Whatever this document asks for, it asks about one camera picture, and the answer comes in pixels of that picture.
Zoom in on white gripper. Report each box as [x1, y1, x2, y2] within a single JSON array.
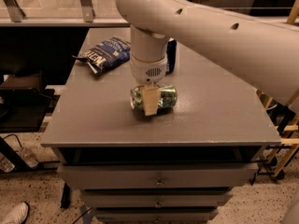
[[130, 55, 167, 116]]

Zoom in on green soda can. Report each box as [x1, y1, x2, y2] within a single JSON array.
[[130, 84, 178, 110]]

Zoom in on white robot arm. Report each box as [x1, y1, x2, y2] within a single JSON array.
[[115, 0, 299, 113]]

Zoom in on blue soda can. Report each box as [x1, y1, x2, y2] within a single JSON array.
[[166, 39, 177, 75]]

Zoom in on blue chip bag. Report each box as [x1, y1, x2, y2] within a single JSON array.
[[75, 36, 131, 75]]

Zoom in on grey drawer cabinet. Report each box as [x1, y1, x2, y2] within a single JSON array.
[[40, 26, 282, 224]]

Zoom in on black side table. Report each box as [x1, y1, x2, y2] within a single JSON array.
[[0, 74, 54, 133]]

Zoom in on clear plastic bottle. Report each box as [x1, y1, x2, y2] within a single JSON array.
[[19, 147, 38, 169]]

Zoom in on metal railing beam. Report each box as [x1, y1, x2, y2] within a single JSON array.
[[0, 17, 129, 28]]

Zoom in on white shoe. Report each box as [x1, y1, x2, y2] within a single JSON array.
[[0, 202, 30, 224]]

